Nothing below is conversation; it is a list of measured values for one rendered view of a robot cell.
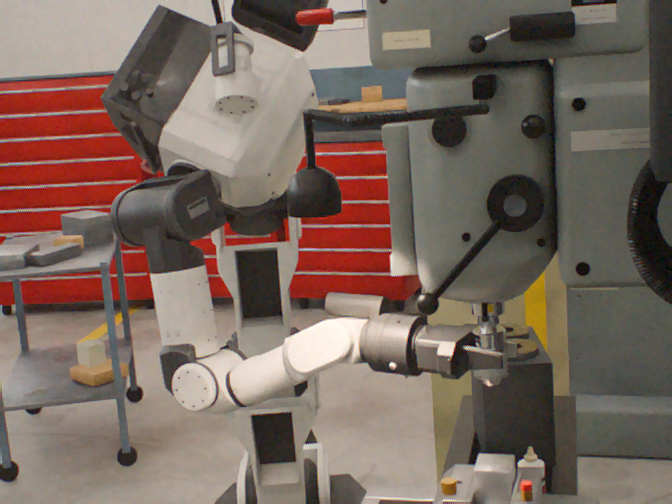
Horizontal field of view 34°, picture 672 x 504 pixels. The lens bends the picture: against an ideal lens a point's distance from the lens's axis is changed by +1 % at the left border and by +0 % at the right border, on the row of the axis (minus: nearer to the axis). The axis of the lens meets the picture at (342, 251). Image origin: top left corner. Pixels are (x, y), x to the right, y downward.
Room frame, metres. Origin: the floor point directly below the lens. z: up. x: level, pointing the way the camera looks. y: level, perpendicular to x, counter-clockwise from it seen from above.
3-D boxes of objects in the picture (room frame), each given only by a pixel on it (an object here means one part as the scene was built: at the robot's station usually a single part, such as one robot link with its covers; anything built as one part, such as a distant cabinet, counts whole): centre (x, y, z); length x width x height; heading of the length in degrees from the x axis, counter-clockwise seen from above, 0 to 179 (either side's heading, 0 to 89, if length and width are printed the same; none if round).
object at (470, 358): (1.43, -0.18, 1.22); 0.06 x 0.02 x 0.03; 60
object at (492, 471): (1.45, -0.19, 1.03); 0.06 x 0.05 x 0.06; 165
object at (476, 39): (1.31, -0.23, 1.66); 0.12 x 0.04 x 0.04; 78
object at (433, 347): (1.51, -0.12, 1.22); 0.13 x 0.12 x 0.10; 150
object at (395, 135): (1.48, -0.09, 1.45); 0.04 x 0.04 x 0.21; 78
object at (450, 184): (1.46, -0.20, 1.47); 0.21 x 0.19 x 0.32; 168
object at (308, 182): (1.42, 0.03, 1.48); 0.07 x 0.07 x 0.06
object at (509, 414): (1.85, -0.28, 1.02); 0.22 x 0.12 x 0.20; 178
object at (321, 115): (1.33, 0.00, 1.58); 0.17 x 0.01 x 0.01; 19
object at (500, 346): (1.46, -0.20, 1.22); 0.05 x 0.05 x 0.06
